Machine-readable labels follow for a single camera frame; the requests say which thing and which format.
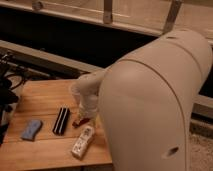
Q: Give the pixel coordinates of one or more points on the dark red small object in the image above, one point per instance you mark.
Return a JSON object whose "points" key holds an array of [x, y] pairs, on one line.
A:
{"points": [[78, 123]]}

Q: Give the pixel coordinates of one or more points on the blue sponge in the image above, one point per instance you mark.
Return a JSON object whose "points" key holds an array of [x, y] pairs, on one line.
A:
{"points": [[31, 130]]}

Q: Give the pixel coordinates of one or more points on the black striped rectangular block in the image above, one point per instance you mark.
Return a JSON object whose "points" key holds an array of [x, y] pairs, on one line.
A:
{"points": [[61, 121]]}

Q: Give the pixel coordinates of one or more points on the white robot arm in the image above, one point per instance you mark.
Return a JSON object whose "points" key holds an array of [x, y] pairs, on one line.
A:
{"points": [[145, 100]]}

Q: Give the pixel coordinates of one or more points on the metal window frame rail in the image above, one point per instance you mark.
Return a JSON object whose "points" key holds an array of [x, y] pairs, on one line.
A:
{"points": [[151, 17]]}

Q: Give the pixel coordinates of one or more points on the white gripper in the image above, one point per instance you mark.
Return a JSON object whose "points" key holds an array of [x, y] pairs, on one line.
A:
{"points": [[88, 108]]}

